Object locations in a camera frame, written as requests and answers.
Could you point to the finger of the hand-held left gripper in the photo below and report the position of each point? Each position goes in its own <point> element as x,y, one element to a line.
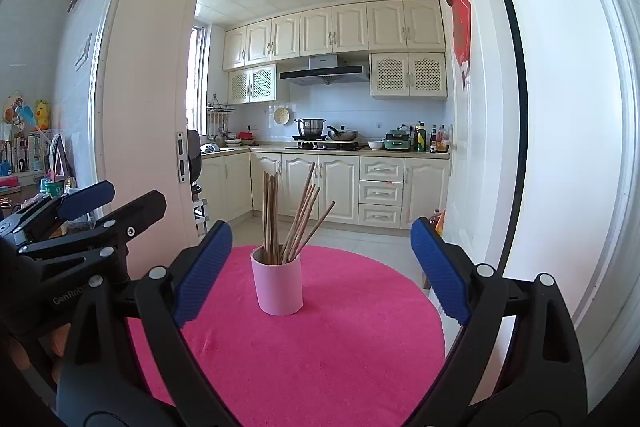
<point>135,212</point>
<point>87,199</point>

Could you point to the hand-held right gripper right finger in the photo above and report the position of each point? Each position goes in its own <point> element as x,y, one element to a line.
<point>440,272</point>

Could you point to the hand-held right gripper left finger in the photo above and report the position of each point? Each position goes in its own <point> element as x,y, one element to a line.
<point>202,272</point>

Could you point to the pink cup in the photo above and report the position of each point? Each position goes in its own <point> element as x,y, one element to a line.
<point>277,287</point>

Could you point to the group of wooden chopsticks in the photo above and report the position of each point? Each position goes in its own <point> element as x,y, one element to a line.
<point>274,217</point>

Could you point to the person's left hand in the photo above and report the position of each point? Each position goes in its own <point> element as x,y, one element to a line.
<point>61,341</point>

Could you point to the orange shopping bag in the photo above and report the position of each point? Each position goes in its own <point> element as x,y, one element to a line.
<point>441,219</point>

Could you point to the row of books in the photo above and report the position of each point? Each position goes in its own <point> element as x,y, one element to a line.
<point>25,152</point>

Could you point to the black kitchen appliance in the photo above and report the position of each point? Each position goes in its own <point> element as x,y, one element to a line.
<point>194,157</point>

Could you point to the yellow plush toy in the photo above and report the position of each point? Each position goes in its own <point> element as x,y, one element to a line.
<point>42,112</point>

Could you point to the blue and white plush toy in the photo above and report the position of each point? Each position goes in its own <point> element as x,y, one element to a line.
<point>17,109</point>

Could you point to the hanging utensil rack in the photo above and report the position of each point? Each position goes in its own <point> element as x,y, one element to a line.
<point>220,119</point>

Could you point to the cream lower kitchen cabinets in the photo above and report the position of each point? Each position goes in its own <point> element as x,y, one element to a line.
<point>345,187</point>

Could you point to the cream door with lock plate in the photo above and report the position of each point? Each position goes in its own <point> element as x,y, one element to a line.
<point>140,82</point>

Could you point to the red sauce bottle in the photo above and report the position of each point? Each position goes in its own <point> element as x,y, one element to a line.
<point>442,141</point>

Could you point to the dark sauce bottle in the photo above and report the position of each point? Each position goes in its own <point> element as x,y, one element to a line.
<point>433,139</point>

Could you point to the red bowl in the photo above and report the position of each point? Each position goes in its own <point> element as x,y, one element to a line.
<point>246,137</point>

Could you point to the green bottle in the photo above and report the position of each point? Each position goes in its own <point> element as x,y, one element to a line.
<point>421,138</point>

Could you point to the green electric cooker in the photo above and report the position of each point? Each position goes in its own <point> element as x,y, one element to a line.
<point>398,141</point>

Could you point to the white bowl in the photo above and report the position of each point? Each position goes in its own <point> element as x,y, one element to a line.
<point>376,145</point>

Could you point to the pink round table cover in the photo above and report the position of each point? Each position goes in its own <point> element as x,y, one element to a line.
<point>325,357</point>

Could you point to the kitchen window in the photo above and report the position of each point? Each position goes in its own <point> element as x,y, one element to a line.
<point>196,82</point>

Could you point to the black wok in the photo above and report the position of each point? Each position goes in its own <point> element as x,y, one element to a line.
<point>344,134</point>

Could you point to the gas stove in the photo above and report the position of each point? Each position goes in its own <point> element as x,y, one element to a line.
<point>325,146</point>

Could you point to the cream lattice door cabinet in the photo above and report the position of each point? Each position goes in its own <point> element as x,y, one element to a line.
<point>251,84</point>
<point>409,74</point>

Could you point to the steel cooking pot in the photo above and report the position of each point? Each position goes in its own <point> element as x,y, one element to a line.
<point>310,128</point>

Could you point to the steel range hood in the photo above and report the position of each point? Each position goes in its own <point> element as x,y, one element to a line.
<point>322,72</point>

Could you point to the red paper door decoration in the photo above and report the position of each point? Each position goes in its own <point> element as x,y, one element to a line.
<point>461,27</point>

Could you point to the leaning picture frame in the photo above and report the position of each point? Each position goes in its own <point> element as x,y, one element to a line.
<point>57,157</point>

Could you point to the white wall switch panel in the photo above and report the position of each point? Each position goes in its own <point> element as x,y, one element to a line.
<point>83,52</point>

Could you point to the round cream wall plate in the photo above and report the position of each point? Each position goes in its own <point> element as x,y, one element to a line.
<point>282,115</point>

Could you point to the cream upper wall cabinets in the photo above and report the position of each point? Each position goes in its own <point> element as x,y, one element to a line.
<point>340,29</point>

